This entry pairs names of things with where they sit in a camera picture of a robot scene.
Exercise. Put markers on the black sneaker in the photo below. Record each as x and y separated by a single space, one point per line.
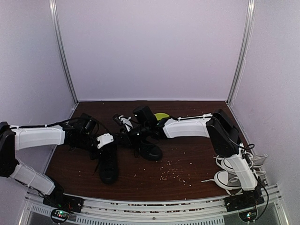
107 165
148 151

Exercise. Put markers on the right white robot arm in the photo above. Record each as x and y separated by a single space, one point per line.
223 135

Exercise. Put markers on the grey sneaker rear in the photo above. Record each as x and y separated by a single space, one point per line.
232 165

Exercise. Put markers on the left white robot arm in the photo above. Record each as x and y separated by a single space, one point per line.
18 138

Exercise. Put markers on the right aluminium frame post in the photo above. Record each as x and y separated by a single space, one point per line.
243 51

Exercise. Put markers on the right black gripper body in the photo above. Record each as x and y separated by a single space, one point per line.
144 129

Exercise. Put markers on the aluminium frame post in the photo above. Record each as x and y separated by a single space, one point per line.
62 54
243 51

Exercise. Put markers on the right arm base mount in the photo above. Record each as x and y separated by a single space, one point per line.
246 204

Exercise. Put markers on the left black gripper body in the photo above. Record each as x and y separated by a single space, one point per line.
84 143

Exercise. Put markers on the aluminium front rail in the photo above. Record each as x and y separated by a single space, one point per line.
205 211

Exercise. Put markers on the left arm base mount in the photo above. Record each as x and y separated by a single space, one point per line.
63 206

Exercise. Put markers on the green bowl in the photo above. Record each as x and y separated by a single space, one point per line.
160 115

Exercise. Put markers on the grey sneaker front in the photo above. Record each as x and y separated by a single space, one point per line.
246 181

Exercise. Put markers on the grey sneaker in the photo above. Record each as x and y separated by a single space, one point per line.
232 165
246 181

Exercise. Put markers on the left aluminium frame post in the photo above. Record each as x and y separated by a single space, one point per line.
62 54

